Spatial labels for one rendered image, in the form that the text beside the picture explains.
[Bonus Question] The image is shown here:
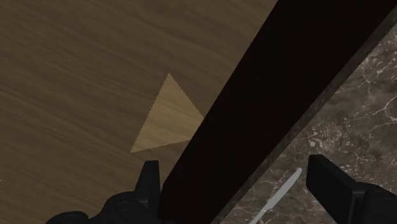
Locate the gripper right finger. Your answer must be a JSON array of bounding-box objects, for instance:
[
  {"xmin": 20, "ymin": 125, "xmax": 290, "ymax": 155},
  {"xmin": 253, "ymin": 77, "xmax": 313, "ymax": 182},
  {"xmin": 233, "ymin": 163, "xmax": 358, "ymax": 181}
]
[{"xmin": 305, "ymin": 154, "xmax": 397, "ymax": 224}]

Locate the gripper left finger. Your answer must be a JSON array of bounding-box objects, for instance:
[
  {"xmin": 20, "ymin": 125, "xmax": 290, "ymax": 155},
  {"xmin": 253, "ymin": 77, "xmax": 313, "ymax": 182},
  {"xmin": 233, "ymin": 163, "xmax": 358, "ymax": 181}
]
[{"xmin": 45, "ymin": 160, "xmax": 163, "ymax": 224}]

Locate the grey knife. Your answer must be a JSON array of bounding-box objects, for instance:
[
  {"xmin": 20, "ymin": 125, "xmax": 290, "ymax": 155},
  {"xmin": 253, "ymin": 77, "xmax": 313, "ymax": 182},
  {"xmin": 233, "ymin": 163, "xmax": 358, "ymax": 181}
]
[{"xmin": 247, "ymin": 167, "xmax": 303, "ymax": 224}]

